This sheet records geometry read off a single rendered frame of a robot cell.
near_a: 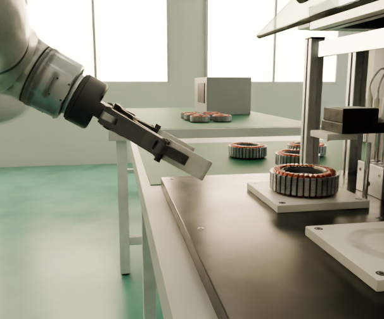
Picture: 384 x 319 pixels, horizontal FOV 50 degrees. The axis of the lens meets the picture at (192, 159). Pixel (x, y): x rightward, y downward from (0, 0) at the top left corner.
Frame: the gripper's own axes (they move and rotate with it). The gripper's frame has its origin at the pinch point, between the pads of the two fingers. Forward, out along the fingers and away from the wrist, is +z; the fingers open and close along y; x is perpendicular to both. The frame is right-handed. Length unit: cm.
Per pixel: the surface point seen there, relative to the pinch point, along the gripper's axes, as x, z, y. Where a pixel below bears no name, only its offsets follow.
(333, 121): 16.6, 17.5, 0.5
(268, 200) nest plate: 0.4, 13.1, 3.9
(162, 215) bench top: -10.4, 0.6, -1.1
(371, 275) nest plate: 0.7, 13.0, 30.6
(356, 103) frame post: 25.9, 29.3, -17.4
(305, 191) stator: 4.5, 17.0, 5.2
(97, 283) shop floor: -85, 22, -131
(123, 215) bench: -50, 17, -136
